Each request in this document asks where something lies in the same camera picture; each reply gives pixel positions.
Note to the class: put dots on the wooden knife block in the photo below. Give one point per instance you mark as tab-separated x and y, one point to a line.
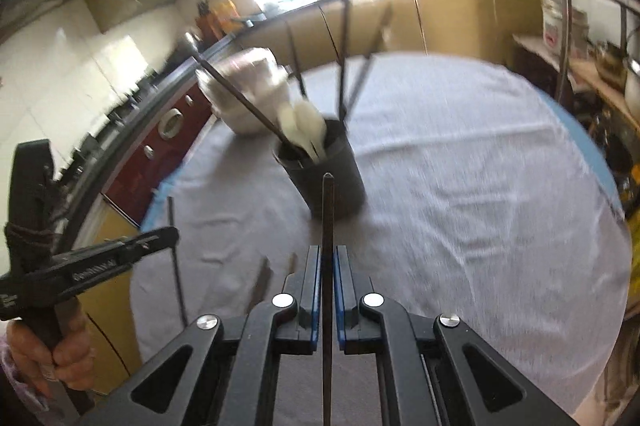
206	23

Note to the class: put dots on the black perforated utensil holder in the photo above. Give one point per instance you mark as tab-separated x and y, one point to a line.
330	186

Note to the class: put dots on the white bowl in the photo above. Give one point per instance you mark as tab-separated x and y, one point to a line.
245	115

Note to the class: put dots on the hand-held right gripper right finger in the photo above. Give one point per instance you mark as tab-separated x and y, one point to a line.
341	301

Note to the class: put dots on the small steel pot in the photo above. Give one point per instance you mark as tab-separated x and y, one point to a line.
611	63

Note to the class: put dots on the grey tablecloth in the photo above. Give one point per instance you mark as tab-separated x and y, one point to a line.
475	206

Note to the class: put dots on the plastic-wrapped dishes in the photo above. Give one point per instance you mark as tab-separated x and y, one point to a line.
252	63

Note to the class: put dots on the metal shelf rack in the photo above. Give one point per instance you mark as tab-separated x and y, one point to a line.
565	30

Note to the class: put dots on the large steel pot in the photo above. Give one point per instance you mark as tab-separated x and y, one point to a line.
634	85

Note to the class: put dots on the black gas stove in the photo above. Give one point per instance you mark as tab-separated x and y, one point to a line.
125	105

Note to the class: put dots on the white plastic bucket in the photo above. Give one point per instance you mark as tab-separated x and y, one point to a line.
562	23

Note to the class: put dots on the yellow bottles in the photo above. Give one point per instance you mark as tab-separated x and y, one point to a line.
226	13

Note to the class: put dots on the dark red built-in appliance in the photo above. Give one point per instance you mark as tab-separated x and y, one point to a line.
145	176

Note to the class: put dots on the person's left hand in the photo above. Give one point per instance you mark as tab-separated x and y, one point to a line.
77	356

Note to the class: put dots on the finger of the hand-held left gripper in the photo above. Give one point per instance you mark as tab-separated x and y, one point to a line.
145	243

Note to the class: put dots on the dark wooden chopstick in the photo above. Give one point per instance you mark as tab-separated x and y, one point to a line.
372	50
295	55
345	55
176	286
327	216
235	93

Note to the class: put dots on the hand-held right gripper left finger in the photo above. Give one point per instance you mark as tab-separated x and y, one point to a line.
314	301

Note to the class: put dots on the blue table cover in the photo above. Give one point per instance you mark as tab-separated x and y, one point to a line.
580	130

